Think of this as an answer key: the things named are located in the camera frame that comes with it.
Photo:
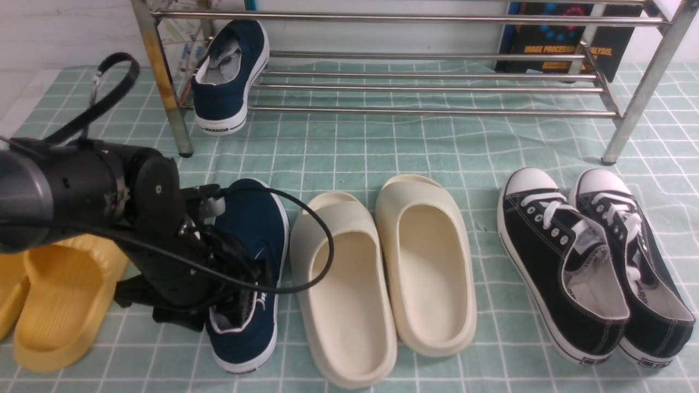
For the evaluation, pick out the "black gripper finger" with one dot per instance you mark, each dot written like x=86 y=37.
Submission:
x=240 y=306

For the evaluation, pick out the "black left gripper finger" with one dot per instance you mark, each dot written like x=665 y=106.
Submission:
x=193 y=320

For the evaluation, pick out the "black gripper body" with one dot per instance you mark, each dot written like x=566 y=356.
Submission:
x=170 y=258

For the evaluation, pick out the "navy canvas shoe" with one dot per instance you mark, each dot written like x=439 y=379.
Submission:
x=258 y=220
x=223 y=78

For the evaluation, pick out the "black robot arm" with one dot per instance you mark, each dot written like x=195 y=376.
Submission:
x=132 y=196

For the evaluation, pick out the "metal shoe rack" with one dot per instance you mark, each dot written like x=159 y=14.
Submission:
x=584 y=77

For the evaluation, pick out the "left cream slipper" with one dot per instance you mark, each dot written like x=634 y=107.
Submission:
x=347 y=316

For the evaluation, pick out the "cream slipper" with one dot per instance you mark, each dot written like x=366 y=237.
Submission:
x=429 y=268
x=347 y=316

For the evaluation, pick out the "yellow slipper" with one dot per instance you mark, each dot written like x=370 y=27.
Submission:
x=14 y=289
x=72 y=285

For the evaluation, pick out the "far left yellow slipper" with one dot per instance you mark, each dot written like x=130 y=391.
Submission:
x=14 y=289

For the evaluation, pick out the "right cream slipper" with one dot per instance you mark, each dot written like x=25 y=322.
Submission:
x=429 y=268

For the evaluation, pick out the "green checkered cloth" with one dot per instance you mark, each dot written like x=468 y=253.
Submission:
x=306 y=155

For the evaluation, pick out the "white patterned box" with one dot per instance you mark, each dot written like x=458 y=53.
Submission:
x=185 y=42

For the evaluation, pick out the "teal pole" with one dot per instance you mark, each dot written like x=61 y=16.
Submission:
x=250 y=5

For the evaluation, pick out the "left black canvas sneaker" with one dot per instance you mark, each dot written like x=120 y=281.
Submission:
x=566 y=262

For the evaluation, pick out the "black canvas sneaker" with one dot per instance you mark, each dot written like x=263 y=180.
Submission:
x=661 y=323
x=566 y=262

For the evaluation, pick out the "black image processing book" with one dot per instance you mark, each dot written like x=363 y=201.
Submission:
x=608 y=44

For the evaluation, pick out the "right black canvas sneaker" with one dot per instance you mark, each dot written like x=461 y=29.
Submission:
x=661 y=323

